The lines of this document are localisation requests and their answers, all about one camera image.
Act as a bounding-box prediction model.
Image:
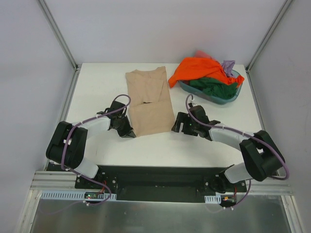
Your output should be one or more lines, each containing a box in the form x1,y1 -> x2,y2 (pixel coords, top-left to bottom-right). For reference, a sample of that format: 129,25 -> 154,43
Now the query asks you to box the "beige t shirt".
125,66 -> 175,137

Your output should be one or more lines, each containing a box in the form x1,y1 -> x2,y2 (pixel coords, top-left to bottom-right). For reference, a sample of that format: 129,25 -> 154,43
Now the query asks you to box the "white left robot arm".
46,100 -> 136,189

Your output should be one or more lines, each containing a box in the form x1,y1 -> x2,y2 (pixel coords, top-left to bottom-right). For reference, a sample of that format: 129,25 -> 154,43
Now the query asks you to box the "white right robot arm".
172,104 -> 286,193

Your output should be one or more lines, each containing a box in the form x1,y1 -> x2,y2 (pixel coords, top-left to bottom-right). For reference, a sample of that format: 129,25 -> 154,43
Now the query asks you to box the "teal plastic laundry basket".
178,70 -> 242,105

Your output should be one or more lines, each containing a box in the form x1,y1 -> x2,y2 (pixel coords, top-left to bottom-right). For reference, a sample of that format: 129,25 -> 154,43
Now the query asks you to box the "green t shirt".
189,77 -> 238,100

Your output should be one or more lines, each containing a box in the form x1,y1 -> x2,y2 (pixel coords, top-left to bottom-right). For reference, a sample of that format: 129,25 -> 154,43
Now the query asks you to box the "orange t shirt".
168,57 -> 244,88

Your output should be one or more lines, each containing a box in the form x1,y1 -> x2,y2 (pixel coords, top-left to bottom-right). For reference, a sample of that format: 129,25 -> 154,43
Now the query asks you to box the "lilac t shirt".
221,60 -> 235,78

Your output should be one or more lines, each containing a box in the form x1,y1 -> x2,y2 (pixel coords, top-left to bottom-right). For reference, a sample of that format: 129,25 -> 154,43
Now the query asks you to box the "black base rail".
74,166 -> 249,206

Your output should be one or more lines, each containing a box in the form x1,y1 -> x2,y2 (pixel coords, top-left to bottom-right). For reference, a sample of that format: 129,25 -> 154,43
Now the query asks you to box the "left aluminium frame post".
36,0 -> 82,71

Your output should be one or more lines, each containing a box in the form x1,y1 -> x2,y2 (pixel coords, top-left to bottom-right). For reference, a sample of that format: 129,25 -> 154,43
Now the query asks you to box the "aluminium frame post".
245,0 -> 296,72
36,0 -> 82,71

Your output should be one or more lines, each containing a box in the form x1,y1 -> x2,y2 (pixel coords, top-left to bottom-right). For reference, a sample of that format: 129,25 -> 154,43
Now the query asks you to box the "right white cable duct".
204,194 -> 237,204

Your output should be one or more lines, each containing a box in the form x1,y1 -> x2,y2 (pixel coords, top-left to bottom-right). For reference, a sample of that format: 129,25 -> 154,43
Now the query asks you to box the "white cable duct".
204,194 -> 237,204
41,190 -> 117,202

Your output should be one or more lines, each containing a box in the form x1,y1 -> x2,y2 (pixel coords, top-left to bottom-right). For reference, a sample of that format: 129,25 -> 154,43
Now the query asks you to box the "left white cable duct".
41,190 -> 117,202

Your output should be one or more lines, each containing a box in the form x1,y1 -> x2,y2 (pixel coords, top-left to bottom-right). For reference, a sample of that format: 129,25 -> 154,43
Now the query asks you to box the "right aluminium frame post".
245,0 -> 296,72

